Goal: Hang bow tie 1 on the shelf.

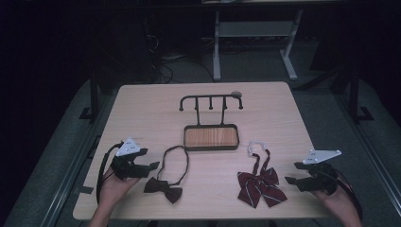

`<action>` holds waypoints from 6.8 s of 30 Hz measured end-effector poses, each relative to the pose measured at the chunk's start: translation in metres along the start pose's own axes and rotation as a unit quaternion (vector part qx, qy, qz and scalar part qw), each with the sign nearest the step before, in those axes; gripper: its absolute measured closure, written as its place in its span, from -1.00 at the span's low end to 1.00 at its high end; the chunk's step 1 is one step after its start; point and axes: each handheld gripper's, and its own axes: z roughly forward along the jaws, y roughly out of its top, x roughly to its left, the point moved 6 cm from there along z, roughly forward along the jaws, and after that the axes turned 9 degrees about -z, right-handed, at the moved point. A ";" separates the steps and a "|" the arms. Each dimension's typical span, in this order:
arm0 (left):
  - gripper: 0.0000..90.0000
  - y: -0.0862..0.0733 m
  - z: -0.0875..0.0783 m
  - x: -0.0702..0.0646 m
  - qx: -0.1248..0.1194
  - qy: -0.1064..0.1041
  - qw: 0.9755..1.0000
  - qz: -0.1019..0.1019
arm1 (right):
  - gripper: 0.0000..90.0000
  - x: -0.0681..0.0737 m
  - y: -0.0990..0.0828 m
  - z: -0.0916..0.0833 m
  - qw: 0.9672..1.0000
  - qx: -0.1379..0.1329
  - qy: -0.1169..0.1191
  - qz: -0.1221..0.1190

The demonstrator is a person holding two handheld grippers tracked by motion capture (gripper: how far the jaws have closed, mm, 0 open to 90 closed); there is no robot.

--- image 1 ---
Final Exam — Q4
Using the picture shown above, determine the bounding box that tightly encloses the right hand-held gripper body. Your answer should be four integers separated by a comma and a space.
302, 148, 340, 196

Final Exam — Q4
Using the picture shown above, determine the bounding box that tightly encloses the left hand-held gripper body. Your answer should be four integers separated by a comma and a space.
109, 136, 149, 182

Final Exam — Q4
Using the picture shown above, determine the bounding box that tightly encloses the dark red bow tie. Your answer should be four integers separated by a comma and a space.
143, 145, 190, 204

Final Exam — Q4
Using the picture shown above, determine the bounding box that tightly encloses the striped red bow tie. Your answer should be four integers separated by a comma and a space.
236, 140, 288, 209

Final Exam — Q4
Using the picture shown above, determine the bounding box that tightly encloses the black hook rack wooden base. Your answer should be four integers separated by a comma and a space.
179, 94, 244, 151

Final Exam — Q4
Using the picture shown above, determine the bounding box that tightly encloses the person's left hand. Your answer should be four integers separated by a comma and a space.
99, 166, 140, 207

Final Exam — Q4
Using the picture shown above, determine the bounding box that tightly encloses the person's right hand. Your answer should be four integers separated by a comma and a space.
311, 184, 354, 219

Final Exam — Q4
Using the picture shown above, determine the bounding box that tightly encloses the dark tape piece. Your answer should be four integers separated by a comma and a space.
73, 185, 95, 196

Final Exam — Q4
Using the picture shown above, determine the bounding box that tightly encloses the black metal stand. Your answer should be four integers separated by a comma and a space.
78, 67, 102, 123
345, 64, 375, 123

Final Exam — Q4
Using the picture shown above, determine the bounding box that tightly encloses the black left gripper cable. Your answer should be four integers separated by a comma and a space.
96, 141, 125, 204

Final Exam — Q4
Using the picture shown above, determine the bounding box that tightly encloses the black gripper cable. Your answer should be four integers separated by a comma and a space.
96, 141, 125, 204
333, 169, 363, 222

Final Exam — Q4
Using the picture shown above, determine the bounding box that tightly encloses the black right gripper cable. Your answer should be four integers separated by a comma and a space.
333, 169, 363, 222

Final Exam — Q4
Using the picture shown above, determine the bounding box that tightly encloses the tangle of floor cables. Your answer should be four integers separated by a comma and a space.
143, 18, 216, 83

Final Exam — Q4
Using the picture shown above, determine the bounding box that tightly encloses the white metal table frame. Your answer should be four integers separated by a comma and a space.
212, 9, 305, 81

